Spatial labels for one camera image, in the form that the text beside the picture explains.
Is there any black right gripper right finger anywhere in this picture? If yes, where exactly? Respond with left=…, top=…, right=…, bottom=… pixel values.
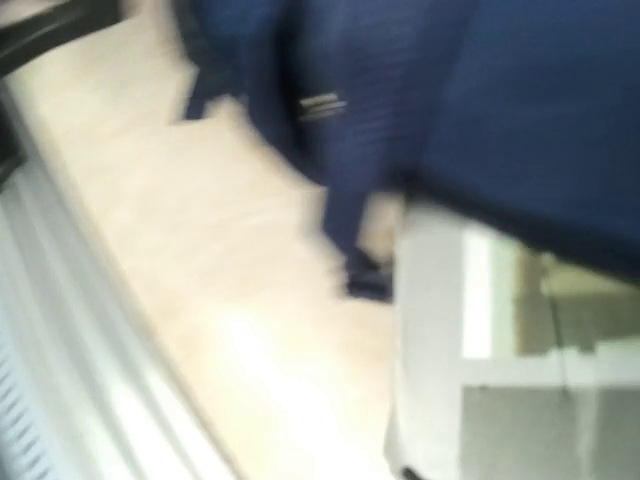
left=1, top=1, right=123, bottom=75

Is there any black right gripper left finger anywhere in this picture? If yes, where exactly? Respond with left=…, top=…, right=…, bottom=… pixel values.
left=0, top=107, right=24, bottom=183

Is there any grey ianra book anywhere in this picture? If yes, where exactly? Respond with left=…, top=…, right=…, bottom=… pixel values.
left=382, top=204, right=640, bottom=480

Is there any navy blue student backpack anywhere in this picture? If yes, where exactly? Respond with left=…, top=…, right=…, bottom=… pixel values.
left=171, top=1, right=639, bottom=302

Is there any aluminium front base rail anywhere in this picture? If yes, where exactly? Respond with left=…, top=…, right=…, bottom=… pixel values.
left=1, top=86, right=241, bottom=479

